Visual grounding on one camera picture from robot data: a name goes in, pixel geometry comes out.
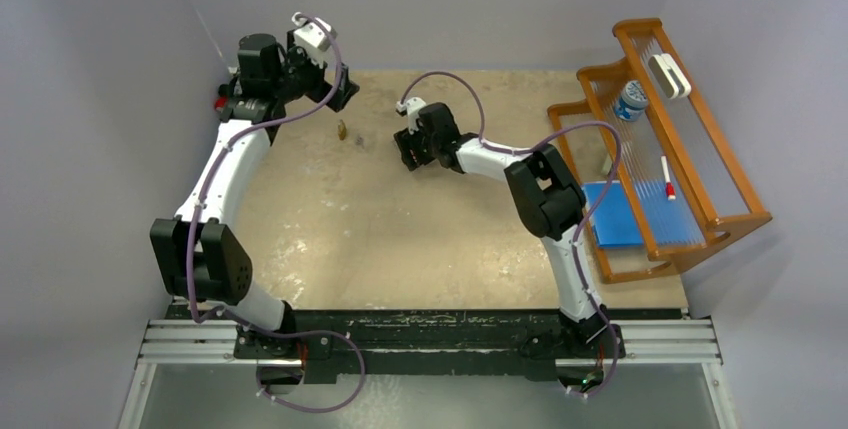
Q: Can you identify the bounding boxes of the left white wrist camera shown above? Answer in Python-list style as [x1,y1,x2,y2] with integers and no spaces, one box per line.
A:
[291,12,337,69]

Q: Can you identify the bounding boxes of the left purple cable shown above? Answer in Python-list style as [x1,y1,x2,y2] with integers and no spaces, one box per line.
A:
[185,12,368,415]

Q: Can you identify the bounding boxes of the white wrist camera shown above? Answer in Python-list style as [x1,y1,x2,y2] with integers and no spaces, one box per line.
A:
[395,97,427,134]
[291,12,337,69]

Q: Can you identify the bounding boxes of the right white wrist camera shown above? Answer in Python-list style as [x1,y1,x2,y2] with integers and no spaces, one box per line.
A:
[395,97,427,134]

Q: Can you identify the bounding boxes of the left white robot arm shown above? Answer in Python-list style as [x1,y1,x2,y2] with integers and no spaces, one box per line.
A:
[149,22,359,358]

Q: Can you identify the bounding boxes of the white eraser block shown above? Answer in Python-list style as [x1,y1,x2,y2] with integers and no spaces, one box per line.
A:
[647,53,692,100]

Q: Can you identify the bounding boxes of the blue notebook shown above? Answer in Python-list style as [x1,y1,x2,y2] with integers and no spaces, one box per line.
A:
[591,180,703,248]

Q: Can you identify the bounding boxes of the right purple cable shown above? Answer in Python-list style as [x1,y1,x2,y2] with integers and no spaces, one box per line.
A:
[400,71,624,401]

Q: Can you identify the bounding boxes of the red white marker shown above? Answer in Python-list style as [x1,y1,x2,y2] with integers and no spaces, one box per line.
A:
[660,155,676,201]

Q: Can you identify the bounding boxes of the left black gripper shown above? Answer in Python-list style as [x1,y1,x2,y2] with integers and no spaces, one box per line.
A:
[272,32,358,112]

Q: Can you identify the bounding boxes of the aluminium frame rails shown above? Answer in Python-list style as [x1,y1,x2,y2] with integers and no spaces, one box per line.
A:
[118,319,738,428]

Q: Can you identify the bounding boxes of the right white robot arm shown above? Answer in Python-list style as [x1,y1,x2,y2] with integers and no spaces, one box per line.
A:
[394,97,613,356]

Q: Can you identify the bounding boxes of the orange wooden rack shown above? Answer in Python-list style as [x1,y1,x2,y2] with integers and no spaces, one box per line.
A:
[547,18,772,284]

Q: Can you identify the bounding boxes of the purple cable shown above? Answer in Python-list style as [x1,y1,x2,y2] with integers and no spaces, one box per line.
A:
[185,12,368,415]
[400,71,624,401]

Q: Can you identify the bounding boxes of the red emergency button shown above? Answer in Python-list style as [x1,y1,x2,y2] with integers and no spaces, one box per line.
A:
[213,84,232,113]

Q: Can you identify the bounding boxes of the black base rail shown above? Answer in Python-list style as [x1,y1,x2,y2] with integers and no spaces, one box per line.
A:
[165,303,684,388]

